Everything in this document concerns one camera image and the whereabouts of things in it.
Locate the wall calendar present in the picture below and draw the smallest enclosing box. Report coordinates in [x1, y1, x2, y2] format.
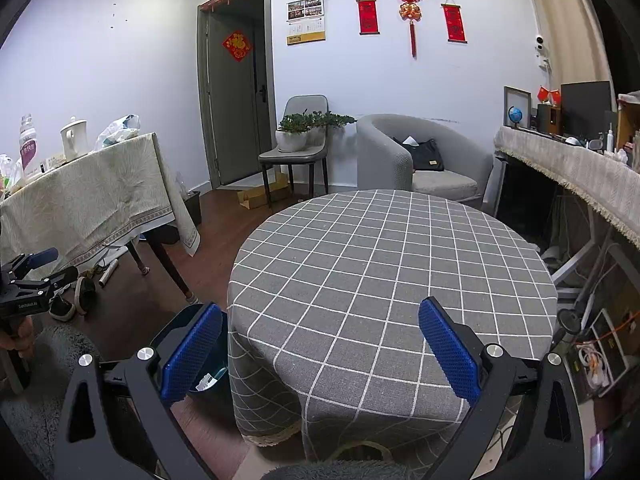
[286, 0, 327, 46]

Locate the potted plant white pot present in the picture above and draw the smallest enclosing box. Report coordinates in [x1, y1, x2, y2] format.
[275, 112, 313, 153]

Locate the black handbag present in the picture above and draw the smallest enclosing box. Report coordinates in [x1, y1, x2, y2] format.
[392, 137, 445, 172]

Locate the green potted plant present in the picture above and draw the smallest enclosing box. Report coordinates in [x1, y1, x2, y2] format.
[307, 111, 358, 146]

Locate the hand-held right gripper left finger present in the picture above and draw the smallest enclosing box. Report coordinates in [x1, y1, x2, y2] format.
[54, 302, 223, 480]

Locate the shelf with beige fringed cloth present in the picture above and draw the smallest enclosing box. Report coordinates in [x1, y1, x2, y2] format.
[494, 126, 640, 251]

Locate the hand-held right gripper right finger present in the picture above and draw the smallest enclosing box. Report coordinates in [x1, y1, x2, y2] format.
[417, 296, 586, 480]

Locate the dark blue waste bin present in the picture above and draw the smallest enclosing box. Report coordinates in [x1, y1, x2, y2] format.
[150, 302, 231, 411]

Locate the beige slipper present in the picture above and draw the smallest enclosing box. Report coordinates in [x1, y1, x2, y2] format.
[74, 276, 97, 316]
[49, 292, 77, 322]

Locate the white security camera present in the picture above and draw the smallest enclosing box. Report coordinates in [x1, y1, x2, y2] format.
[532, 35, 551, 68]

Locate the flat cardboard box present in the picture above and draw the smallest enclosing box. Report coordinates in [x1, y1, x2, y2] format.
[236, 175, 291, 209]

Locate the red diamond door decoration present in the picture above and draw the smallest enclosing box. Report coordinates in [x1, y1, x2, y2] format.
[222, 30, 252, 62]

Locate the round table grey checked tablecloth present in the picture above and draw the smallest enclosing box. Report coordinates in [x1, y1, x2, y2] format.
[227, 190, 559, 463]

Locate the red wall scroll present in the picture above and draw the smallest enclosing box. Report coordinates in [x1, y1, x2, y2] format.
[441, 0, 467, 44]
[356, 0, 382, 36]

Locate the person's left hand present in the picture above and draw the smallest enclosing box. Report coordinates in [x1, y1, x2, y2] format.
[0, 312, 37, 353]

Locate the white cable bundle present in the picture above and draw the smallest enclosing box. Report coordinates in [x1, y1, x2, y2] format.
[577, 345, 613, 388]

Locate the side table beige tablecloth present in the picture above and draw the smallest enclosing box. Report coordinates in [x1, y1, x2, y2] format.
[0, 132, 202, 306]

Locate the black monitor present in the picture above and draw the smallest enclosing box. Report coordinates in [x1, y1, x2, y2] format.
[560, 81, 613, 141]

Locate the white plastic bag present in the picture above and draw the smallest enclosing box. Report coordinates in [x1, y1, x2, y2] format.
[95, 114, 142, 150]

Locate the grey dining chair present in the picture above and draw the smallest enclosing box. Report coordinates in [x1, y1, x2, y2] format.
[258, 95, 330, 208]

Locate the brown speaker box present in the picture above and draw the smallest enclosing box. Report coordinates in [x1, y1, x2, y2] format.
[537, 104, 562, 136]

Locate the grey armchair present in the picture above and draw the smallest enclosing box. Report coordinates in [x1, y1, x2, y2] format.
[356, 114, 495, 206]

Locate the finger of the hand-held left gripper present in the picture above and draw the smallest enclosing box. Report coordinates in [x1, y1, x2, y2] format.
[0, 247, 59, 286]
[5, 266, 80, 298]

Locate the white cylinder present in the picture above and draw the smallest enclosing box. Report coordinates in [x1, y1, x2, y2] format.
[98, 259, 120, 288]

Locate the grey door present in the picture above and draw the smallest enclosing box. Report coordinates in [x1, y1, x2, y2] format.
[196, 0, 275, 191]

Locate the white bottle purple label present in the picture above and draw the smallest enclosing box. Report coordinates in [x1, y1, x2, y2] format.
[19, 114, 40, 181]

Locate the white kettle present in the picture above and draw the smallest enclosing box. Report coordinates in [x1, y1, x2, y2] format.
[60, 116, 90, 161]

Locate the black floor bin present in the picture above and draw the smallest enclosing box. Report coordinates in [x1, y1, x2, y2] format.
[182, 190, 202, 226]

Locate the picture frame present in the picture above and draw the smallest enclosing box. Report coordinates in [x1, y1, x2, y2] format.
[503, 86, 532, 128]

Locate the grey fluffy cloth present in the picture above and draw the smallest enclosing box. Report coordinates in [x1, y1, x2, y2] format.
[0, 324, 126, 480]

